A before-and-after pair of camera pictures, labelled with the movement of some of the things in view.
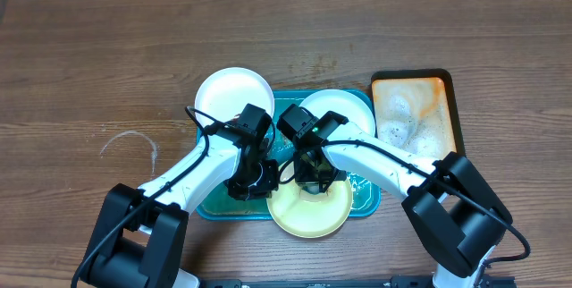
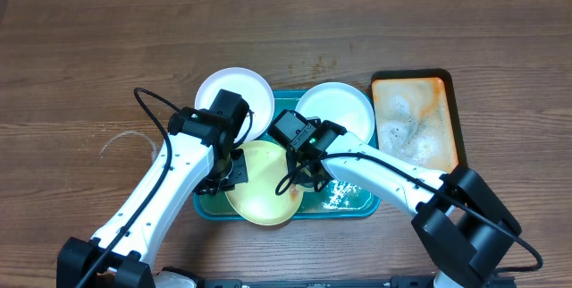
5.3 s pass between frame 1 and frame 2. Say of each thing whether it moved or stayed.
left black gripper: moved
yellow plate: moved
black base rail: stayed
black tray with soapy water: stayed
